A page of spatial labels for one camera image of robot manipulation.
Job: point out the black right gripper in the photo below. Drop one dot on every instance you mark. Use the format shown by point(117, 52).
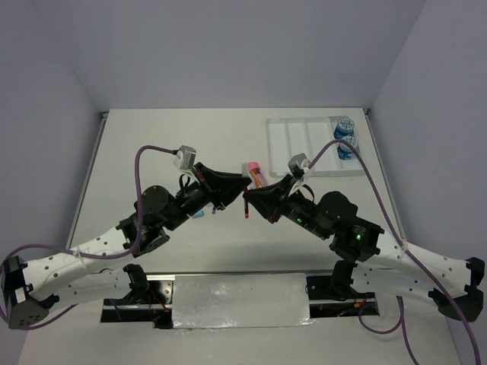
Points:
point(271, 201)

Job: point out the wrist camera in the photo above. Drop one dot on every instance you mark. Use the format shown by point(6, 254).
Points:
point(185, 158)
point(298, 165)

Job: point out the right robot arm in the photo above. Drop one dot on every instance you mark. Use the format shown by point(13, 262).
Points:
point(370, 258)

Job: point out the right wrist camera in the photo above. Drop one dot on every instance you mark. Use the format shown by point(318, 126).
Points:
point(298, 165)

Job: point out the white compartment tray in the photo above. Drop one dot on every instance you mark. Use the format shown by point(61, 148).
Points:
point(288, 136)

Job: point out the red pen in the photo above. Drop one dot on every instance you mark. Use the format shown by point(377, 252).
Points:
point(246, 209)

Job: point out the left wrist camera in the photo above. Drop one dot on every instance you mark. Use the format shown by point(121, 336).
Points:
point(185, 158)

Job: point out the clear pen cap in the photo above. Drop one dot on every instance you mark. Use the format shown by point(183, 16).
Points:
point(244, 169)

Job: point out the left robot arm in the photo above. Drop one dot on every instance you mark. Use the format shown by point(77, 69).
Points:
point(103, 267)

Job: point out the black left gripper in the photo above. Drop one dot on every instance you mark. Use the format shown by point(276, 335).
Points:
point(215, 185)

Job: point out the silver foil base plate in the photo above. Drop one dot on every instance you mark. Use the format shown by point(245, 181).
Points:
point(240, 301)

